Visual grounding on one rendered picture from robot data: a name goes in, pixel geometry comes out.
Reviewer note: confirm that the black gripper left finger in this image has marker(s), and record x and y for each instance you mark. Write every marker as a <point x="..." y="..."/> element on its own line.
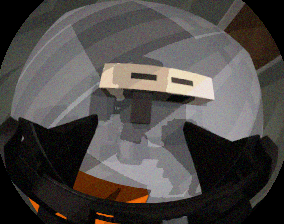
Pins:
<point x="64" y="146"/>

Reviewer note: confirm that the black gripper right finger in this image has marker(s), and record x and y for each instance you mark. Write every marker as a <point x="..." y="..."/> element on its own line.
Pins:
<point x="213" y="155"/>

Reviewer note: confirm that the black two-prong plug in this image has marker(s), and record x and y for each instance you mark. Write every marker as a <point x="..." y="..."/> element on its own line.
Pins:
<point x="141" y="107"/>

